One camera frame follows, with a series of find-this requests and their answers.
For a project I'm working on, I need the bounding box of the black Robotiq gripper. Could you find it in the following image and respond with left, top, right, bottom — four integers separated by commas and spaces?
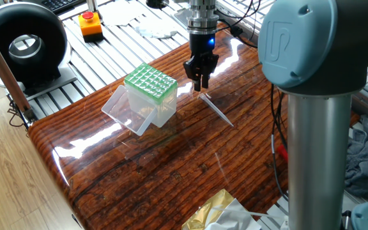
183, 31, 220, 93

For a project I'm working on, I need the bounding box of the clear large pipette tip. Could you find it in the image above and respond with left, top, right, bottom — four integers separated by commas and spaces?
199, 93, 234, 128

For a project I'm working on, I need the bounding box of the clear tip box green rack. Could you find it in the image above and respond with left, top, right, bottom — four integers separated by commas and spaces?
101, 62, 179, 137

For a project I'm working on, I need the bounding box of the dark grey metal plate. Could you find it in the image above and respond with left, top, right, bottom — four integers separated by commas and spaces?
173, 8, 191, 28

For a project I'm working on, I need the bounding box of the white crumpled cloth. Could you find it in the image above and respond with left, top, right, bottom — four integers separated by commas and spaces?
135, 17, 179, 40

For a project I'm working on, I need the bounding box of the black knob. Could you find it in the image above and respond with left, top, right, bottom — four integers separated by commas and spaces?
145, 0, 171, 10

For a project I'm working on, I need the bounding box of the white paper sheet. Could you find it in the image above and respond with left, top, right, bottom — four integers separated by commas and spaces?
99, 0, 150, 27

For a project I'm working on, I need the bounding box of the orange emergency stop button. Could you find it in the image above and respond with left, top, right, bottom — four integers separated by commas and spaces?
77, 11, 104, 43

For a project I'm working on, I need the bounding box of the gold foil bag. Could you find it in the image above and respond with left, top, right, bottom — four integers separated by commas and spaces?
181, 188, 263, 230

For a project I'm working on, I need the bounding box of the black keyboard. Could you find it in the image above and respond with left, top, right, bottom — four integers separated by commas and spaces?
45, 0, 88, 13

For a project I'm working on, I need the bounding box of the grey cloth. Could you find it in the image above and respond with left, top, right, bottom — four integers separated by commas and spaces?
343, 114, 368, 202

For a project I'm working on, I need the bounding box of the black cable bundle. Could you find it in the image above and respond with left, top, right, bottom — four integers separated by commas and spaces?
215, 0, 290, 202

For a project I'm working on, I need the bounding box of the black cord loop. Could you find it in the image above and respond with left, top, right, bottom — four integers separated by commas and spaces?
7, 100, 28, 129

